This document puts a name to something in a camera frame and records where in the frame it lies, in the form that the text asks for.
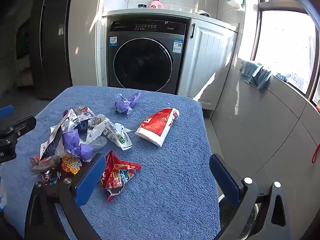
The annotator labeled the brown orange snack wrapper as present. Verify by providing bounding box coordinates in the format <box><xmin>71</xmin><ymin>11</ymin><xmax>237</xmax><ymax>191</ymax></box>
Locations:
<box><xmin>29</xmin><ymin>154</ymin><xmax>83</xmax><ymax>186</ymax></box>

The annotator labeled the red white toothpaste tube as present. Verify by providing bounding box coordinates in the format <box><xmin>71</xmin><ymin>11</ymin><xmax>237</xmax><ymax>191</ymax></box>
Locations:
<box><xmin>135</xmin><ymin>107</ymin><xmax>180</xmax><ymax>147</ymax></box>

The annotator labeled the dark grey washing machine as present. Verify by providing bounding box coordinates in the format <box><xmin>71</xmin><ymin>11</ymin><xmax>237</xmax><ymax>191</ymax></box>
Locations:
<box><xmin>106</xmin><ymin>17</ymin><xmax>191</xmax><ymax>95</ymax></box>

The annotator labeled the white cabinet door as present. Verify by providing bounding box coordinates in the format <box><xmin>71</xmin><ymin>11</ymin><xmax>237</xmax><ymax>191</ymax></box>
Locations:
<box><xmin>179</xmin><ymin>19</ymin><xmax>238</xmax><ymax>110</ymax></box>

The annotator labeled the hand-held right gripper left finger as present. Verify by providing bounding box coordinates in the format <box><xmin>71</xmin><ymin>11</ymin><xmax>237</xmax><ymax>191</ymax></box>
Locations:
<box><xmin>24</xmin><ymin>153</ymin><xmax>108</xmax><ymax>240</ymax></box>

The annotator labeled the red cord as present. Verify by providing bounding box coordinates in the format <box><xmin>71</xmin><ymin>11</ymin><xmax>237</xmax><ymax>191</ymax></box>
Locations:
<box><xmin>311</xmin><ymin>142</ymin><xmax>320</xmax><ymax>164</ymax></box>

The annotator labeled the white countertop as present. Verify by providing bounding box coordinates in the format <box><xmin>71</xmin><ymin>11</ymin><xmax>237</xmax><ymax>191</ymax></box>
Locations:
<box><xmin>102</xmin><ymin>8</ymin><xmax>240</xmax><ymax>33</ymax></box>

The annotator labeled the cardboard box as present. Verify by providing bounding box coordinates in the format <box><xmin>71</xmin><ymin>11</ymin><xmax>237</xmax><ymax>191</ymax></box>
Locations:
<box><xmin>16</xmin><ymin>66</ymin><xmax>34</xmax><ymax>87</ymax></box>

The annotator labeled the blue terry towel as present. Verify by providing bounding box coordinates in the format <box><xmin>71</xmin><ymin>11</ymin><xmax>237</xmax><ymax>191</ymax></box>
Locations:
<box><xmin>0</xmin><ymin>86</ymin><xmax>220</xmax><ymax>240</ymax></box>

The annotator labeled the red snack wrapper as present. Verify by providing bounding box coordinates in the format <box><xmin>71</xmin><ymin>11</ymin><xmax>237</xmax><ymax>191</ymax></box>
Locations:
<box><xmin>100</xmin><ymin>151</ymin><xmax>142</xmax><ymax>204</ymax></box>

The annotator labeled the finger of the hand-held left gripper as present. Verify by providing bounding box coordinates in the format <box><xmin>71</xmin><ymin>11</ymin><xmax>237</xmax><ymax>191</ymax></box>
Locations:
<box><xmin>0</xmin><ymin>115</ymin><xmax>37</xmax><ymax>140</ymax></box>
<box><xmin>0</xmin><ymin>105</ymin><xmax>15</xmax><ymax>118</ymax></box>

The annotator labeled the window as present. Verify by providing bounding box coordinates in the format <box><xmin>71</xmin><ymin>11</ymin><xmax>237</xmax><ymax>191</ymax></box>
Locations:
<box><xmin>237</xmin><ymin>0</ymin><xmax>320</xmax><ymax>110</ymax></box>

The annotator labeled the large blue hanging towel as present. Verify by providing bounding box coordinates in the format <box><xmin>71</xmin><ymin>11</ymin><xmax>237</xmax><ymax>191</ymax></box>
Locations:
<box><xmin>240</xmin><ymin>60</ymin><xmax>273</xmax><ymax>91</ymax></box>

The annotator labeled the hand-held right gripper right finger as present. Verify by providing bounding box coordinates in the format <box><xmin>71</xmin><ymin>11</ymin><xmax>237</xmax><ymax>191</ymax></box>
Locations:
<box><xmin>209</xmin><ymin>153</ymin><xmax>298</xmax><ymax>240</ymax></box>

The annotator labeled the dark grey refrigerator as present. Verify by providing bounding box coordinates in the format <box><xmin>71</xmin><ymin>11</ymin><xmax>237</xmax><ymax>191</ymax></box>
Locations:
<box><xmin>29</xmin><ymin>0</ymin><xmax>75</xmax><ymax>99</ymax></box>

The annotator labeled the purple wrapper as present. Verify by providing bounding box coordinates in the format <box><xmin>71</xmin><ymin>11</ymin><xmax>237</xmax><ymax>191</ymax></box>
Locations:
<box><xmin>114</xmin><ymin>92</ymin><xmax>142</xmax><ymax>115</ymax></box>
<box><xmin>61</xmin><ymin>129</ymin><xmax>94</xmax><ymax>162</ymax></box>

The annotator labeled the white wrapper green label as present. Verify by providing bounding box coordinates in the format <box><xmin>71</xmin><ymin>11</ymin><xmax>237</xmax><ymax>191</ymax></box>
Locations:
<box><xmin>86</xmin><ymin>114</ymin><xmax>133</xmax><ymax>151</ymax></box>

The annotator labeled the white dark blue wrapper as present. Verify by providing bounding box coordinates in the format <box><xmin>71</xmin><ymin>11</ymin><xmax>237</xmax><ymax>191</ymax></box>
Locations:
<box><xmin>40</xmin><ymin>108</ymin><xmax>97</xmax><ymax>160</ymax></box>

